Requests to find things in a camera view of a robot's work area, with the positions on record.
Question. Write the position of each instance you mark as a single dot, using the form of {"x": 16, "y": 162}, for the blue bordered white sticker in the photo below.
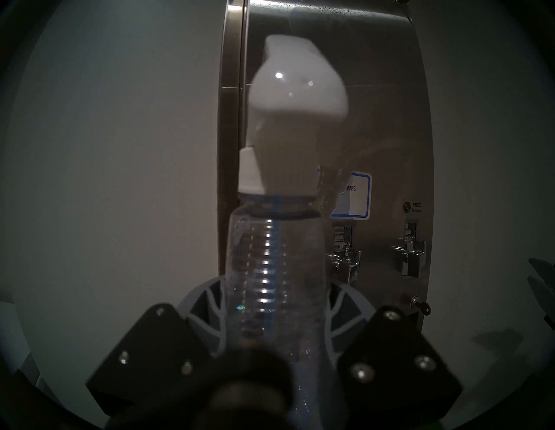
{"x": 357, "y": 195}

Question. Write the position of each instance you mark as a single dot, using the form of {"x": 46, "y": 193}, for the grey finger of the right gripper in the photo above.
{"x": 545, "y": 268}
{"x": 544, "y": 299}

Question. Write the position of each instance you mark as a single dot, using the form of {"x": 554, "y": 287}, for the stainless steel wall dispenser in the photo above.
{"x": 381, "y": 130}

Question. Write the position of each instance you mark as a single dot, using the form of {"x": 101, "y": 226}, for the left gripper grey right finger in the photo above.
{"x": 390, "y": 359}

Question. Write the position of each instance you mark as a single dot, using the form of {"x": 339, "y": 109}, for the free tampon printed label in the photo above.
{"x": 414, "y": 206}

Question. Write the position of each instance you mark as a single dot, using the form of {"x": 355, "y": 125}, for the chrome dispenser lever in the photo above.
{"x": 347, "y": 260}
{"x": 412, "y": 253}

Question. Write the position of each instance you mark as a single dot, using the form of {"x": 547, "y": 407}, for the blue cleaner spray bottle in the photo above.
{"x": 277, "y": 260}

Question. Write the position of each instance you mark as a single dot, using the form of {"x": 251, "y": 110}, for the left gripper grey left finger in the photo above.
{"x": 147, "y": 355}

